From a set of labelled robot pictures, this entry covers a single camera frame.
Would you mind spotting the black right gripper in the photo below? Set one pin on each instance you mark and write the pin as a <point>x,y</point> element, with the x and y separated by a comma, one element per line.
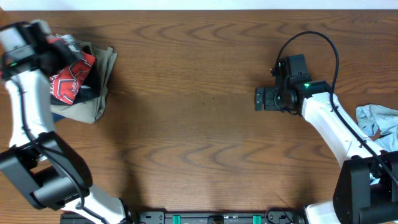
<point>268,102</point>

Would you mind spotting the light blue grey t-shirt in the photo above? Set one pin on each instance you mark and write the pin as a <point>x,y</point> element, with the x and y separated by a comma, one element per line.
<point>377,118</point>

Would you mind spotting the red orange soccer t-shirt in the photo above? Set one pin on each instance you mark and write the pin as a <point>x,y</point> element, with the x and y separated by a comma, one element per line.
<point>71,81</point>

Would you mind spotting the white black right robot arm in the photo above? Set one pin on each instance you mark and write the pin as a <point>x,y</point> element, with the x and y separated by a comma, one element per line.
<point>364,192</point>

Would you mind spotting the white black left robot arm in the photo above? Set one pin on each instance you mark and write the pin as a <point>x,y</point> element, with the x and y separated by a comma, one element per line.
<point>38,162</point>

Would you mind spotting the black folded graphic shirt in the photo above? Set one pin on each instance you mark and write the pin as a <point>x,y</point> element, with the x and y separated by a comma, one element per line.
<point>90,84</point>

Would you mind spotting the khaki folded garment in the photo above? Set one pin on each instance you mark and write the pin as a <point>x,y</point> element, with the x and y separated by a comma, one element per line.
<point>92,110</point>

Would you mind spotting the navy folded garment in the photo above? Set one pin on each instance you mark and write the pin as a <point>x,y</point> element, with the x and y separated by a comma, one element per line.
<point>57,117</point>

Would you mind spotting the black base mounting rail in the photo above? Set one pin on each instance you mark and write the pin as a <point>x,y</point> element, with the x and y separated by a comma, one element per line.
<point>272,216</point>

